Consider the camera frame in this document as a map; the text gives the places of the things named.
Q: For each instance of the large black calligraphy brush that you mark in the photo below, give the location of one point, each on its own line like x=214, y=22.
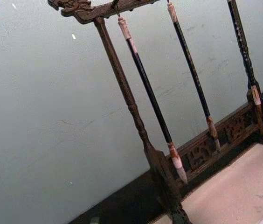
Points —
x=150, y=93

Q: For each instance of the carved dark wooden brush rack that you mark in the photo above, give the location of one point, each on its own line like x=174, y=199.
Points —
x=119, y=77

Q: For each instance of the slim black calligraphy brush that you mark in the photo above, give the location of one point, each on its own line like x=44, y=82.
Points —
x=189, y=58

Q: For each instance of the black table cloth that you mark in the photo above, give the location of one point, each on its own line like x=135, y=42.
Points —
x=131, y=200

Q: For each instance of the pale beige felt mat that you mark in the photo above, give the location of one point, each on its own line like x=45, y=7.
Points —
x=234, y=186

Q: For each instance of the black calligraphy brush white marks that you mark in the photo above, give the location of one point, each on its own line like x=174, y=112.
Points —
x=242, y=44

